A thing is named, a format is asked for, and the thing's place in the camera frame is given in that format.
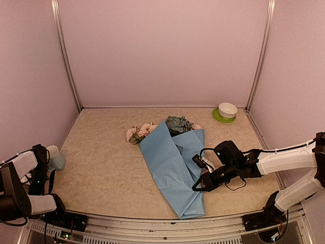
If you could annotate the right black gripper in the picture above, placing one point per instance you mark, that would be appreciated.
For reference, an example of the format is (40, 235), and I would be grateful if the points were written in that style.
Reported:
(210, 184)

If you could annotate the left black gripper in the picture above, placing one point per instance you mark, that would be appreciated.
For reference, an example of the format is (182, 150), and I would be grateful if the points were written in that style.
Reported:
(38, 189)

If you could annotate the blue wrapping paper sheet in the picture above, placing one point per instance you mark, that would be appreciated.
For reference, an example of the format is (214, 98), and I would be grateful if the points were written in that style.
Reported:
(169, 160)

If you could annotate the blue fake hydrangea flower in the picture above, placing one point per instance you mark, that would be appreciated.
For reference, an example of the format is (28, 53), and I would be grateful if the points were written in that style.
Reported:
(178, 125)

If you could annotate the pink fake rose stem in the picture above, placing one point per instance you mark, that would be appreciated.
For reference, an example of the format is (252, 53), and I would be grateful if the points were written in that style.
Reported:
(146, 129)

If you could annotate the small pink rose stem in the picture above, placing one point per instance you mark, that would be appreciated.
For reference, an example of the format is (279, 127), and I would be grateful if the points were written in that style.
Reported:
(134, 135)

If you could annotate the black strap ribbon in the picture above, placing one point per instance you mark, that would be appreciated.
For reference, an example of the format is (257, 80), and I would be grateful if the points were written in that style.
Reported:
(51, 181)

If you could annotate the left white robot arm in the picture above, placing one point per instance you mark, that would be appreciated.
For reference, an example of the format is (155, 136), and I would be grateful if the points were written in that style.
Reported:
(27, 181)

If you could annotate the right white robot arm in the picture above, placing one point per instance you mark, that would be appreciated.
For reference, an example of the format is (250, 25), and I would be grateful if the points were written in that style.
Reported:
(306, 155)

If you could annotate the blue paper cup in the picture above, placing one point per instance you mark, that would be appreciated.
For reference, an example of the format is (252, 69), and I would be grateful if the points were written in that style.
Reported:
(56, 158)

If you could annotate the white ceramic bowl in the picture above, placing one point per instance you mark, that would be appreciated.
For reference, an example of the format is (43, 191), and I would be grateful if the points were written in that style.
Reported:
(227, 110)

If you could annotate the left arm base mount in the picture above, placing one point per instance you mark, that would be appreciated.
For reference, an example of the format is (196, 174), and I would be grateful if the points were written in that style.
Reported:
(68, 221)

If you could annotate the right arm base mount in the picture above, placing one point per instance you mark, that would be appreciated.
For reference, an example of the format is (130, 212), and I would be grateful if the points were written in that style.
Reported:
(269, 216)

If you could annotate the aluminium front frame rail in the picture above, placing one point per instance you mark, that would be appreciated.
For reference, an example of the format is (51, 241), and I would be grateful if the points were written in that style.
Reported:
(105, 229)

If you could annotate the right aluminium corner post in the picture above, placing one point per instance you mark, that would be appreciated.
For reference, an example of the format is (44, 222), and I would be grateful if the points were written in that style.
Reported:
(262, 54)

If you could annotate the aluminium corner post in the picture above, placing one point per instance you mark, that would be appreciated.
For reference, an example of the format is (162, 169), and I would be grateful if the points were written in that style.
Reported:
(262, 54)
(64, 54)

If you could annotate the left aluminium corner post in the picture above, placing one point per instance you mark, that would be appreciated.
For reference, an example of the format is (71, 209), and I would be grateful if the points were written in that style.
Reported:
(64, 54)

